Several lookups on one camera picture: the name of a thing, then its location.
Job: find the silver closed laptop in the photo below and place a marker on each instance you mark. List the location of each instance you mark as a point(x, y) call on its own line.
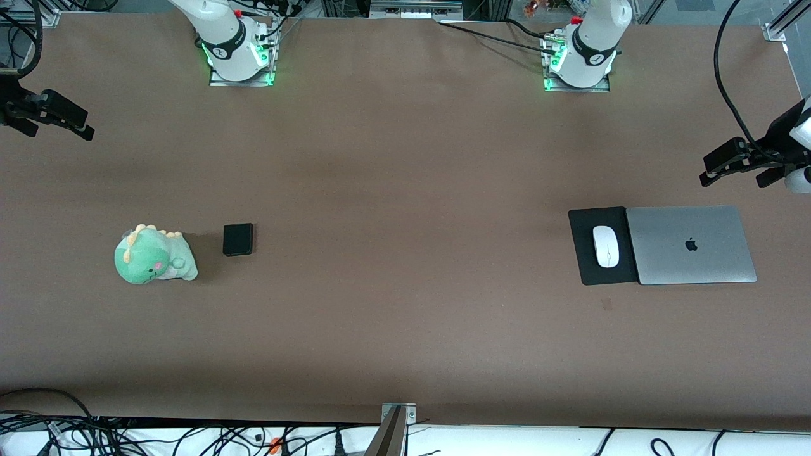
point(690, 266)

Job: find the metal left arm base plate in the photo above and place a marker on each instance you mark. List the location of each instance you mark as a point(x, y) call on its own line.
point(576, 90)

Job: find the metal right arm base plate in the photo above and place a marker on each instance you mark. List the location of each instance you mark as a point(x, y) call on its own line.
point(241, 83)

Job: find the aluminium corner profile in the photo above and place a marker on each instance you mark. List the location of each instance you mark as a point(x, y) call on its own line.
point(782, 28)
point(31, 16)

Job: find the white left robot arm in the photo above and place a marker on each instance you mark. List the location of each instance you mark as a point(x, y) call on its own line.
point(592, 44)

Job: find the black mouse pad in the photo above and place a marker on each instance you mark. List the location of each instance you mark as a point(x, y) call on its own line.
point(581, 253)

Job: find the green dinosaur plush toy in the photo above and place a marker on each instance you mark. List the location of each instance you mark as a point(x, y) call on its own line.
point(149, 256)

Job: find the white computer mouse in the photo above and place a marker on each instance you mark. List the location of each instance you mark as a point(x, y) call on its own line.
point(605, 247)

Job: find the black phone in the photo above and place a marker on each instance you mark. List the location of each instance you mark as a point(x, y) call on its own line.
point(238, 239)

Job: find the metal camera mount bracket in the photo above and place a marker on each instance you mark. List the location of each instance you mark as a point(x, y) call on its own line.
point(393, 437)

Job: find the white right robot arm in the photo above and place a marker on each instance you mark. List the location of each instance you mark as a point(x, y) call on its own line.
point(225, 38)

